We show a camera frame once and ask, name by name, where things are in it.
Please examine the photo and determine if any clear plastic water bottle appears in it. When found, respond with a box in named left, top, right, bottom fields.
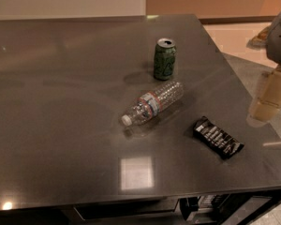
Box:
left=121, top=81, right=184, bottom=127

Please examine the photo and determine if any green soda can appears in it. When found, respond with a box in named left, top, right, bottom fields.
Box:
left=154, top=37, right=176, bottom=81

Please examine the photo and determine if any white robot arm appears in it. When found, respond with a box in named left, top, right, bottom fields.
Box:
left=248, top=11, right=281, bottom=123

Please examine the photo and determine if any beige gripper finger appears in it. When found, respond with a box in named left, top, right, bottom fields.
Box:
left=250, top=65, right=281, bottom=122

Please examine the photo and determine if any black snack bar wrapper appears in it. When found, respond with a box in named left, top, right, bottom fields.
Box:
left=193, top=116, right=244, bottom=159

